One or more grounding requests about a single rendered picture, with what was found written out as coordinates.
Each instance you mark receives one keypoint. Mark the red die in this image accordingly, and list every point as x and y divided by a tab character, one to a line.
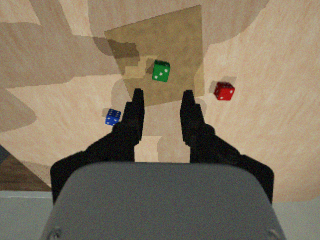
224	91

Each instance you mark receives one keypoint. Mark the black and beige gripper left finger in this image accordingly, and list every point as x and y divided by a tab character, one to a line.
119	144

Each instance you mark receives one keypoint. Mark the blue die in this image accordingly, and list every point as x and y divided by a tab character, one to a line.
112	117

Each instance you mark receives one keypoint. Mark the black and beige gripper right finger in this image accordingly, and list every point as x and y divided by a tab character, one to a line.
207	147

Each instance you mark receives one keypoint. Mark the tan square mat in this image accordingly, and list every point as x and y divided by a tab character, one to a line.
175	38

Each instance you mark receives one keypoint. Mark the green die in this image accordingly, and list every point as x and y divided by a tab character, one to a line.
161	71

